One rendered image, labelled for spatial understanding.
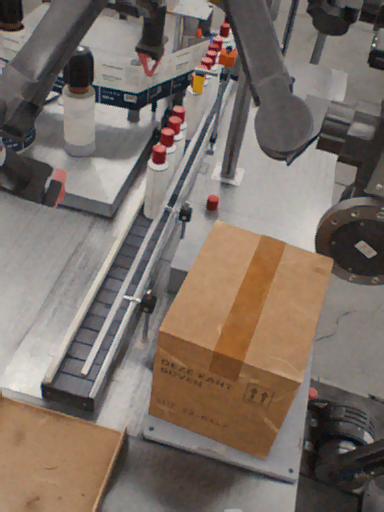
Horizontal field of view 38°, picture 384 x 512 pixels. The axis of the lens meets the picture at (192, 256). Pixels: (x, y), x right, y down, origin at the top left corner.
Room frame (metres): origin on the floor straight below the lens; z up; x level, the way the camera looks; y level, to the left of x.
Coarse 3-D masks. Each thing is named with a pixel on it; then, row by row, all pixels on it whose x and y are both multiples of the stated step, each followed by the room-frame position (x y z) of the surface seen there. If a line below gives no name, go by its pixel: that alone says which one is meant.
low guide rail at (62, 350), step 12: (144, 192) 1.14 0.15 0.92; (132, 216) 1.04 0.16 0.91; (120, 240) 0.95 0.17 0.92; (108, 264) 0.87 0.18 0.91; (96, 288) 0.79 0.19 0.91; (84, 312) 0.72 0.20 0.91; (72, 324) 0.69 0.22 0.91; (72, 336) 0.66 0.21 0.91; (60, 348) 0.62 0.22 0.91; (60, 360) 0.60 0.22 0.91; (48, 372) 0.57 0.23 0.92
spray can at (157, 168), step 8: (160, 152) 1.09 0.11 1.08; (152, 160) 1.09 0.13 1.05; (160, 160) 1.09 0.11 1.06; (152, 168) 1.08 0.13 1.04; (160, 168) 1.08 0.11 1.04; (152, 176) 1.08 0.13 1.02; (160, 176) 1.08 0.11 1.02; (152, 184) 1.08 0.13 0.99; (160, 184) 1.08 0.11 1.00; (152, 192) 1.08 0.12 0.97; (160, 192) 1.08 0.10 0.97; (144, 200) 1.09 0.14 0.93; (152, 200) 1.08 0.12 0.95; (160, 200) 1.08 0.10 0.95; (144, 208) 1.09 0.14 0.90; (152, 208) 1.08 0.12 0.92; (144, 216) 1.09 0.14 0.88; (152, 216) 1.08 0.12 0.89
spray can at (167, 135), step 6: (162, 132) 1.17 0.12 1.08; (168, 132) 1.17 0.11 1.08; (174, 132) 1.18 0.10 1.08; (162, 138) 1.16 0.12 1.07; (168, 138) 1.16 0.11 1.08; (162, 144) 1.16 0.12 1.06; (168, 144) 1.16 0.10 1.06; (174, 144) 1.19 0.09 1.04; (168, 150) 1.16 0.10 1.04; (174, 150) 1.17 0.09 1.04; (168, 156) 1.15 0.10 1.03; (174, 156) 1.17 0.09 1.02; (168, 162) 1.16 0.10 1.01; (174, 162) 1.17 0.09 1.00; (168, 168) 1.16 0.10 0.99; (168, 174) 1.16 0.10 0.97; (168, 180) 1.16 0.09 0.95; (168, 186) 1.16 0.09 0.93
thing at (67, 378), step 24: (168, 216) 1.11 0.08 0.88; (120, 264) 0.91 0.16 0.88; (144, 264) 0.92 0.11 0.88; (120, 288) 0.83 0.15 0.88; (96, 312) 0.75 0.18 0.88; (120, 312) 0.77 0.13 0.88; (96, 336) 0.69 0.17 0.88; (72, 360) 0.62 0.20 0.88; (96, 360) 0.63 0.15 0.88; (48, 384) 0.56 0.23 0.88; (72, 384) 0.57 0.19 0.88
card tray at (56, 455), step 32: (0, 416) 0.51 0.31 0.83; (32, 416) 0.52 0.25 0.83; (64, 416) 0.53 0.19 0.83; (0, 448) 0.45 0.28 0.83; (32, 448) 0.46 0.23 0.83; (64, 448) 0.47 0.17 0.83; (96, 448) 0.48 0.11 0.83; (0, 480) 0.39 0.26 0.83; (32, 480) 0.40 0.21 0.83; (64, 480) 0.41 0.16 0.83; (96, 480) 0.42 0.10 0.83
